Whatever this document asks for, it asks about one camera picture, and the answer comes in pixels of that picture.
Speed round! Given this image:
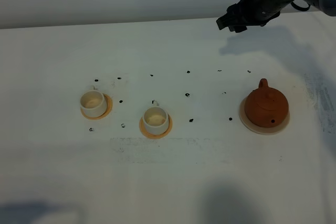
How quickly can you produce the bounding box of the orange coaster left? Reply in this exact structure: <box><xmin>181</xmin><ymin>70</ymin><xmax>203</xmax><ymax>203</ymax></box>
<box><xmin>81</xmin><ymin>93</ymin><xmax>113</xmax><ymax>120</ymax></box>

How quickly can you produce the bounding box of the orange coaster middle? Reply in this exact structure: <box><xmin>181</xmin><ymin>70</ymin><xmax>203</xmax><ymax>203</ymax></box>
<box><xmin>139</xmin><ymin>115</ymin><xmax>173</xmax><ymax>140</ymax></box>

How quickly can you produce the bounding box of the white teacup middle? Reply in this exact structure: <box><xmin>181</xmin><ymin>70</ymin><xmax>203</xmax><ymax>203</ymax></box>
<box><xmin>142</xmin><ymin>100</ymin><xmax>170</xmax><ymax>135</ymax></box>

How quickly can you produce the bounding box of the white teacup left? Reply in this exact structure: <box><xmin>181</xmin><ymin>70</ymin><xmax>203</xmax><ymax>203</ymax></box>
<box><xmin>80</xmin><ymin>87</ymin><xmax>108</xmax><ymax>118</ymax></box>

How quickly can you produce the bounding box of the white teacup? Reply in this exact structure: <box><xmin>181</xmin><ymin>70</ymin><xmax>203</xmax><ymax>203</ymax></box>
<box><xmin>142</xmin><ymin>100</ymin><xmax>170</xmax><ymax>135</ymax></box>
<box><xmin>80</xmin><ymin>87</ymin><xmax>108</xmax><ymax>118</ymax></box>

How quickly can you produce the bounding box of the beige round teapot coaster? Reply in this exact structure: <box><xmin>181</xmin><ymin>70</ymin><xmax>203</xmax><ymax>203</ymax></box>
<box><xmin>239</xmin><ymin>97</ymin><xmax>290</xmax><ymax>135</ymax></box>

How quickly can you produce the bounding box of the brown clay teapot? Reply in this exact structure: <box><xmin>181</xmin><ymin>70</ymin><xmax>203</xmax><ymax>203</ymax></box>
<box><xmin>243</xmin><ymin>78</ymin><xmax>289</xmax><ymax>128</ymax></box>

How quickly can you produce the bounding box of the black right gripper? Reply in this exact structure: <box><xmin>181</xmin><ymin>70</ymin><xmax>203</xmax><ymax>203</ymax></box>
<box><xmin>216</xmin><ymin>0</ymin><xmax>287</xmax><ymax>33</ymax></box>

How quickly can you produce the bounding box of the orange coaster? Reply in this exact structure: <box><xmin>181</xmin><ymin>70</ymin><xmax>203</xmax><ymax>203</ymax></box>
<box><xmin>81</xmin><ymin>93</ymin><xmax>113</xmax><ymax>120</ymax></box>
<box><xmin>139</xmin><ymin>115</ymin><xmax>173</xmax><ymax>140</ymax></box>

